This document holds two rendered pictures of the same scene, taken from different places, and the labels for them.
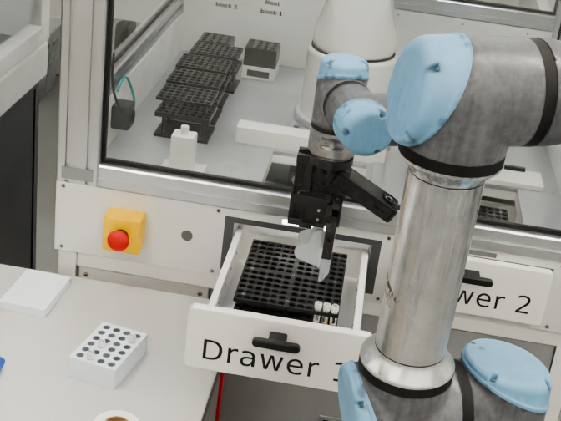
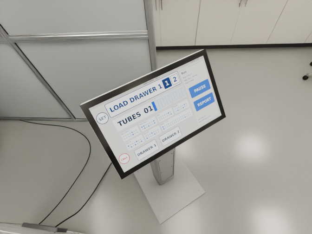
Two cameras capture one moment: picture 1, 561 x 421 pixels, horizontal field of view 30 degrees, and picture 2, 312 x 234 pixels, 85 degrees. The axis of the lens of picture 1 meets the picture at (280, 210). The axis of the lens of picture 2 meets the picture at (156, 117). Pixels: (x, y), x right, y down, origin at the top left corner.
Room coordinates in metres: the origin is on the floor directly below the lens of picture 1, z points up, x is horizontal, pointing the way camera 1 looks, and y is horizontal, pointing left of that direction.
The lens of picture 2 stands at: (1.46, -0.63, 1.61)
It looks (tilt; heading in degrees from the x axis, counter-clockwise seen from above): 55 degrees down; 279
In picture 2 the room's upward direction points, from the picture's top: 7 degrees counter-clockwise
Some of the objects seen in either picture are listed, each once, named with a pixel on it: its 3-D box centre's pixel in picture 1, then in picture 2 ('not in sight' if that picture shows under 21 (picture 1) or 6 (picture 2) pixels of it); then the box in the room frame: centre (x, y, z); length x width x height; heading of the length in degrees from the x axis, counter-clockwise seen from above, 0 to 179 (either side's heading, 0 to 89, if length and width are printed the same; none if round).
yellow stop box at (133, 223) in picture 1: (123, 231); not in sight; (1.73, 0.28, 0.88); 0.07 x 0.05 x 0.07; 86
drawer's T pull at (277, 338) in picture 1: (277, 341); not in sight; (1.38, -0.02, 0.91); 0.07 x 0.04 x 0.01; 86
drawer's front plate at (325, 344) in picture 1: (276, 349); not in sight; (1.40, -0.02, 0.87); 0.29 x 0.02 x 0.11; 86
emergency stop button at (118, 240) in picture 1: (118, 239); not in sight; (1.70, 0.29, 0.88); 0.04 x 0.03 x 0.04; 86
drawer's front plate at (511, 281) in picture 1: (467, 285); not in sight; (1.70, -0.36, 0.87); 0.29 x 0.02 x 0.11; 86
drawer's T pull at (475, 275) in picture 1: (472, 276); not in sight; (1.67, -0.36, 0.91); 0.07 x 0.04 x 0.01; 86
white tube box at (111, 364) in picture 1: (108, 354); not in sight; (1.47, 0.25, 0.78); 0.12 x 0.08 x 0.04; 165
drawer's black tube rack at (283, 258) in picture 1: (290, 291); not in sight; (1.60, -0.04, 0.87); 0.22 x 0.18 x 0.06; 176
